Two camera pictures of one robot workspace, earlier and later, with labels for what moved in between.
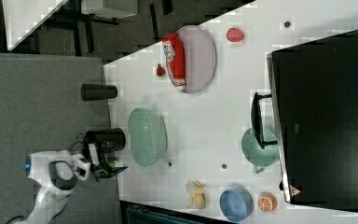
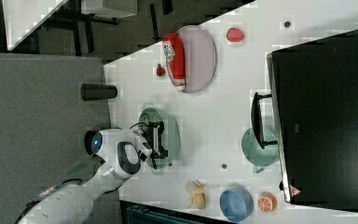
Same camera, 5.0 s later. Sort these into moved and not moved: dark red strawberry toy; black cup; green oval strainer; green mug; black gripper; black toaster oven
Moved: green oval strainer; black gripper
Not moved: black cup; black toaster oven; green mug; dark red strawberry toy
